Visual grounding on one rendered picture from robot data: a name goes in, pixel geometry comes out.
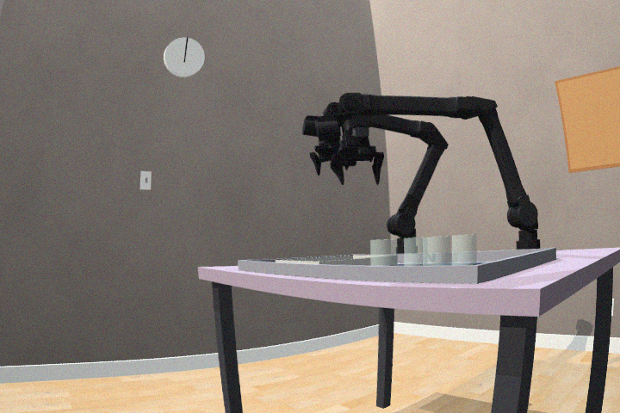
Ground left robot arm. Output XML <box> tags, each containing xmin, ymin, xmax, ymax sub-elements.
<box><xmin>317</xmin><ymin>93</ymin><xmax>540</xmax><ymax>250</ymax></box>

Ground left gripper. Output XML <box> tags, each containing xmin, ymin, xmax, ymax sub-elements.
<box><xmin>330</xmin><ymin>145</ymin><xmax>384</xmax><ymax>185</ymax></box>

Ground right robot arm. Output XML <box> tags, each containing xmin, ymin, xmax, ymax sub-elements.
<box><xmin>302</xmin><ymin>114</ymin><xmax>448</xmax><ymax>254</ymax></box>

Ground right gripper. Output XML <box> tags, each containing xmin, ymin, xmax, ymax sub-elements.
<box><xmin>309</xmin><ymin>140</ymin><xmax>343</xmax><ymax>176</ymax></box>

